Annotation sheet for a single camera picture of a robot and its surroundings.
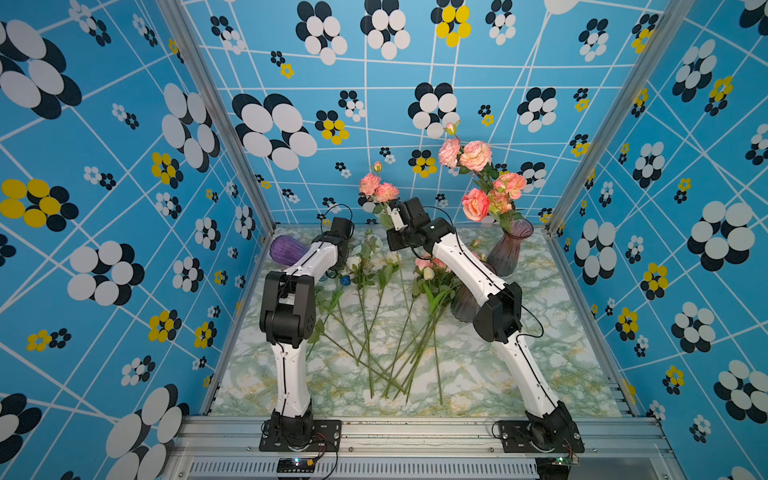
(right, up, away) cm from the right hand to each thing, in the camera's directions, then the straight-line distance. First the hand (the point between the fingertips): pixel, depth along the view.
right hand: (394, 235), depth 95 cm
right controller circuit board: (+37, -55, -28) cm, 72 cm away
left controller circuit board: (-24, -58, -23) cm, 67 cm away
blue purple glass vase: (-39, -5, +13) cm, 42 cm away
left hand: (-24, -6, +5) cm, 25 cm away
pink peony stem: (-3, +12, -9) cm, 15 cm away
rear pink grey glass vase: (+37, -6, +2) cm, 37 cm away
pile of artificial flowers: (-6, -27, -2) cm, 28 cm away
